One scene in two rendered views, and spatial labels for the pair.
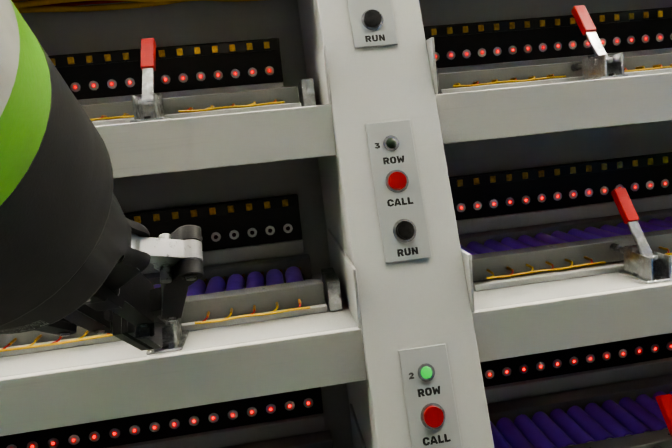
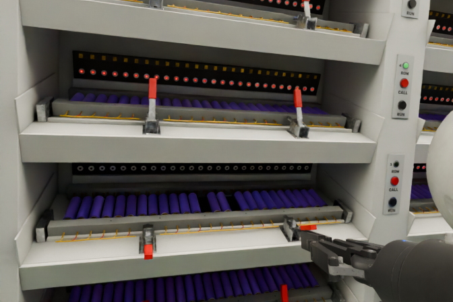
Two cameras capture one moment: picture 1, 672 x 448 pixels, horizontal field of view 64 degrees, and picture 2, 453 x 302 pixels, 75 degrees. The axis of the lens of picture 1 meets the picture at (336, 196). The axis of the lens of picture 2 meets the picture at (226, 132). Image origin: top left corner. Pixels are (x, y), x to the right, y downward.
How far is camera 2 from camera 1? 43 cm
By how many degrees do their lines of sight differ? 16
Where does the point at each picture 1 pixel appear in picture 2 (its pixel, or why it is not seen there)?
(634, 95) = not seen: outside the picture
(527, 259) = (413, 205)
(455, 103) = (420, 147)
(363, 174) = (382, 176)
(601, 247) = not seen: hidden behind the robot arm
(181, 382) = (299, 254)
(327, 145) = (369, 159)
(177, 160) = (311, 158)
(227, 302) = (306, 214)
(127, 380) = (281, 252)
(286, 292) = (329, 212)
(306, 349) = not seen: hidden behind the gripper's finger
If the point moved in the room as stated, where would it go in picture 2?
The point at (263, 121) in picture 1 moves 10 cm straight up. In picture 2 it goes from (349, 146) to (354, 94)
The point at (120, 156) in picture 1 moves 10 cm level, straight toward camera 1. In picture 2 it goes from (289, 154) to (334, 164)
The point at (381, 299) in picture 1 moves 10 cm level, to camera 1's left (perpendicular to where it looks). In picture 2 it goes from (377, 228) to (331, 228)
